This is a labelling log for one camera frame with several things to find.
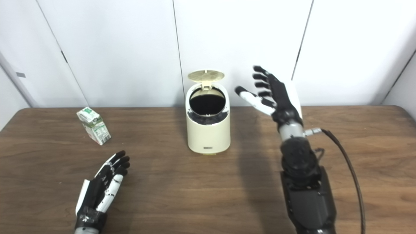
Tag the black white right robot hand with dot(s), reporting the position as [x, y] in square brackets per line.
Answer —
[282, 100]

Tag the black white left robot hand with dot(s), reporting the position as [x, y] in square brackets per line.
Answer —
[94, 195]

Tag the green white milk carton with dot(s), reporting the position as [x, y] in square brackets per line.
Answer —
[96, 128]

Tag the round cream bin lid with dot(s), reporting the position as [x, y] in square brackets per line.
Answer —
[205, 75]

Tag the cream-colored bin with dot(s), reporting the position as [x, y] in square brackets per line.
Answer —
[208, 136]

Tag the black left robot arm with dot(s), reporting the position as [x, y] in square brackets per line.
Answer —
[85, 230]

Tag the small grey wall label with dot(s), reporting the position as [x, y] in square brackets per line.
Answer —
[20, 74]

